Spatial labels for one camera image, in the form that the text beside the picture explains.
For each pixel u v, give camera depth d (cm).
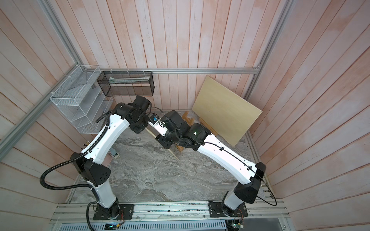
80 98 81
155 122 55
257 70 94
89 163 44
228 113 92
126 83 104
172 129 49
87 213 69
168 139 57
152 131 64
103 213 67
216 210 74
